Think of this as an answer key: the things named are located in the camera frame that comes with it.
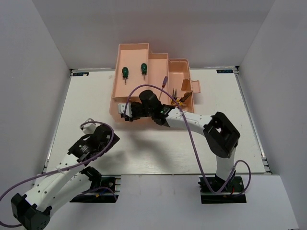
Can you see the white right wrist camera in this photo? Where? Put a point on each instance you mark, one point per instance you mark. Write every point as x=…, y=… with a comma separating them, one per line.
x=125, y=110

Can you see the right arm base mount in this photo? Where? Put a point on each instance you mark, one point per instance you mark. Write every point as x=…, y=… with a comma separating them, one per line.
x=231, y=194

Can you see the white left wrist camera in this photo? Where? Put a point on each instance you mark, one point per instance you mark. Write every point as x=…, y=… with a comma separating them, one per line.
x=88, y=127

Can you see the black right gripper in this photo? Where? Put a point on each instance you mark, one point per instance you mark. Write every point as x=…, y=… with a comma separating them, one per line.
x=134, y=117

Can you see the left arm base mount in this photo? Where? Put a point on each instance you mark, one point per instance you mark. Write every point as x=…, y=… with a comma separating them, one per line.
x=104, y=191

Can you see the pink plastic toolbox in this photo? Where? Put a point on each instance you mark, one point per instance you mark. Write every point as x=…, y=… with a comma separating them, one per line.
x=138, y=69

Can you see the green stubby screwdriver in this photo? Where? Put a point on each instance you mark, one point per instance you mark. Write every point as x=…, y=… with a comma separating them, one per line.
x=144, y=69
x=125, y=74

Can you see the yellow black pliers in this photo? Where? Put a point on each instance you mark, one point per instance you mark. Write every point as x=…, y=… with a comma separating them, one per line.
x=185, y=98

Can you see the dark blue right label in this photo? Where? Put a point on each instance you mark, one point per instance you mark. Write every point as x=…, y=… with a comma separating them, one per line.
x=224, y=71

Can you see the dark blue corner label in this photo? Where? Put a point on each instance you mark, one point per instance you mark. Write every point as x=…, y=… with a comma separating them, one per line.
x=80, y=74

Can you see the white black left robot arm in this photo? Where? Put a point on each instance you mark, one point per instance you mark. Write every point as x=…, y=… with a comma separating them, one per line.
x=73, y=176

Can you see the blue handled screwdriver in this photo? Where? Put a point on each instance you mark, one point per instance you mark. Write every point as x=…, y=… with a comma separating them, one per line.
x=163, y=86

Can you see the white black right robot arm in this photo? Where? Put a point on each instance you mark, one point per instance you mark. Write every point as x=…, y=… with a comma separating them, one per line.
x=221, y=135

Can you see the yellow long nose pliers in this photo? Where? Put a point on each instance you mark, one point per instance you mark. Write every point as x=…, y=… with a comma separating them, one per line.
x=174, y=95

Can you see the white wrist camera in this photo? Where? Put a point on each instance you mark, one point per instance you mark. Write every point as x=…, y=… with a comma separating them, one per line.
x=125, y=110
x=88, y=127

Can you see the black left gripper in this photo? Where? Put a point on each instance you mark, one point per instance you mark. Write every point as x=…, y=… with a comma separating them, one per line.
x=115, y=139

